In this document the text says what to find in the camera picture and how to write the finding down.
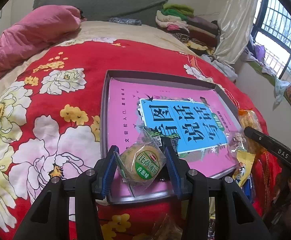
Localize orange cracker packet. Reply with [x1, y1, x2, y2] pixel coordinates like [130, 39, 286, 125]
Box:
[237, 108, 265, 155]

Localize round green label cookie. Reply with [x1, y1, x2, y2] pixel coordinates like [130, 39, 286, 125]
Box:
[114, 132, 166, 197]

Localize blue biscuit packet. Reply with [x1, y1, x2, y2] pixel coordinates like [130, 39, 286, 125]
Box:
[241, 175, 254, 203]

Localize yellow wafer bar packet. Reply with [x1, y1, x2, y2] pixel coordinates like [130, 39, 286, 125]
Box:
[232, 150, 256, 187]

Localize clear red candy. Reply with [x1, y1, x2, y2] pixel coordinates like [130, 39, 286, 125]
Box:
[226, 132, 248, 159]

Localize green label pastry packet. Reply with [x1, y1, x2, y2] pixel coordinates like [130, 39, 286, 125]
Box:
[145, 214, 183, 240]

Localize black green snack packet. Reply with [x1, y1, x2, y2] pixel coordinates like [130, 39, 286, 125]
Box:
[142, 126, 181, 153]

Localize pink and blue workbook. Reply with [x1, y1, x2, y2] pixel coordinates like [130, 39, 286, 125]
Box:
[108, 77, 241, 197]

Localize red floral blanket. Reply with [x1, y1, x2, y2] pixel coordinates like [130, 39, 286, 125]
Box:
[0, 39, 282, 240]

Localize clothes on window sill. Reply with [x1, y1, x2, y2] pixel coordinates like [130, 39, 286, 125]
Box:
[241, 39, 291, 108]

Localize window with bars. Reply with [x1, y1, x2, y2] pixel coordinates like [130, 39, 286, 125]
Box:
[251, 0, 291, 82]

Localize stack of folded clothes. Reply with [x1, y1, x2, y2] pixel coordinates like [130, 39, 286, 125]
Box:
[155, 3, 221, 56]

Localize cream satin curtain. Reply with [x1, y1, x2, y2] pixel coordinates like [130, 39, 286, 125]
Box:
[215, 0, 258, 64]

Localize dark shallow cardboard tray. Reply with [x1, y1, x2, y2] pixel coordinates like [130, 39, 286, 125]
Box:
[99, 69, 244, 205]

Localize pink quilt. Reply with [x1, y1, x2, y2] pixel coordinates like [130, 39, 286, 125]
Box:
[0, 5, 82, 79]

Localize beige bed sheet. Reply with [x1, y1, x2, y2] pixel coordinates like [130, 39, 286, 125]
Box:
[0, 21, 193, 94]

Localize dark patterned pillow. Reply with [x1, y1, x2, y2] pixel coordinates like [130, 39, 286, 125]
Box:
[109, 17, 142, 26]

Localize grey headboard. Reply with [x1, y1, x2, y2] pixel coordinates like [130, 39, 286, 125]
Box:
[33, 0, 168, 27]

